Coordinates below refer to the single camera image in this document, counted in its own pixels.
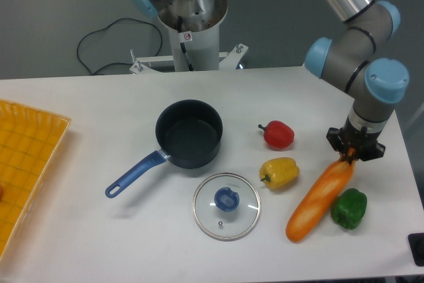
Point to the yellow bell pepper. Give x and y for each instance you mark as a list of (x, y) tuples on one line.
[(278, 172)]

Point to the green bell pepper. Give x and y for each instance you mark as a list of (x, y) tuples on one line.
[(349, 209)]

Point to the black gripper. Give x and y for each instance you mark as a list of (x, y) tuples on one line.
[(364, 144)]

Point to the black device at table edge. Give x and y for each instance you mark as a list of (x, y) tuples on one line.
[(416, 243)]

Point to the glass lid with blue knob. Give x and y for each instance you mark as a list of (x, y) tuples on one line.
[(226, 206)]

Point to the dark saucepan with blue handle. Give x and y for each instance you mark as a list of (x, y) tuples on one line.
[(189, 134)]

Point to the yellow woven basket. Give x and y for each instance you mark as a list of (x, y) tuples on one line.
[(29, 140)]

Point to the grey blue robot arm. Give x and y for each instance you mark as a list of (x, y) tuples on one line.
[(376, 85)]

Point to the long orange bread loaf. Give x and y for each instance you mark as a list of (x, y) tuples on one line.
[(319, 198)]

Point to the red bell pepper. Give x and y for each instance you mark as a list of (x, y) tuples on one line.
[(277, 135)]

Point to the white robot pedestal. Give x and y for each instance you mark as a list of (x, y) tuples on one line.
[(194, 32)]

